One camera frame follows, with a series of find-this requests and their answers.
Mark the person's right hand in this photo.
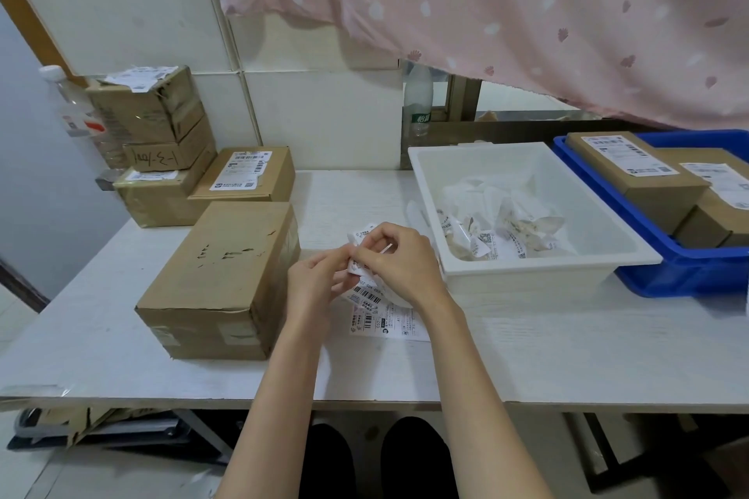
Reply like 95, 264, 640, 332
348, 222, 455, 313

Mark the person's left hand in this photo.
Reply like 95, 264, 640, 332
286, 246, 359, 331

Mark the white barcode label packet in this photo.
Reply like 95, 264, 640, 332
341, 224, 412, 310

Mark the person's left forearm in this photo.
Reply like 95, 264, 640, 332
214, 314, 330, 499

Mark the person's right forearm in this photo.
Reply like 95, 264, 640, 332
418, 295, 554, 499

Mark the white barcode label sheet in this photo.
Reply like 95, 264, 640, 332
349, 304, 431, 343

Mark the large plain cardboard box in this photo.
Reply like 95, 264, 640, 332
135, 201, 302, 361

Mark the pile of clear labelled packets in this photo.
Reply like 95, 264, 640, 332
434, 177, 577, 262

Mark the flat labelled cardboard box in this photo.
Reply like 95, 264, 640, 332
189, 146, 296, 203

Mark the clear bottle with green label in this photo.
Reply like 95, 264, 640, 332
403, 62, 435, 167

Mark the person's left leg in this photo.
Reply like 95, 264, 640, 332
297, 423, 359, 499

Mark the person's leg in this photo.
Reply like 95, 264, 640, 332
297, 423, 359, 499
379, 416, 461, 499

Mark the person's right leg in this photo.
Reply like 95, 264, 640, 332
379, 416, 461, 499

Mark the wide brown cardboard box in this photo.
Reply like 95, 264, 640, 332
113, 147, 218, 228

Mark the white metal table leg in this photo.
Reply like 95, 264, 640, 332
173, 410, 248, 465

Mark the handwritten cardboard box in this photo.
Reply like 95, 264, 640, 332
122, 115, 217, 173

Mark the white plastic tray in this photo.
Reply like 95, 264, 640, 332
407, 141, 664, 299

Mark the crumpled taped cardboard box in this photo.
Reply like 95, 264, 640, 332
86, 65, 206, 146

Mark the long labelled cardboard box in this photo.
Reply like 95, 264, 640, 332
565, 131, 711, 237

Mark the black metal table leg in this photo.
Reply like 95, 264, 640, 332
576, 412, 623, 495

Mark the clear bottle with red label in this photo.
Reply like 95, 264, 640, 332
39, 65, 128, 171

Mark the blue plastic bin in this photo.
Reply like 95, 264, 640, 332
552, 129, 749, 299

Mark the square labelled cardboard box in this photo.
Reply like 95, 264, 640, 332
654, 147, 749, 249

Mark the brown wooden door frame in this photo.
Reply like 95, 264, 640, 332
0, 0, 89, 89

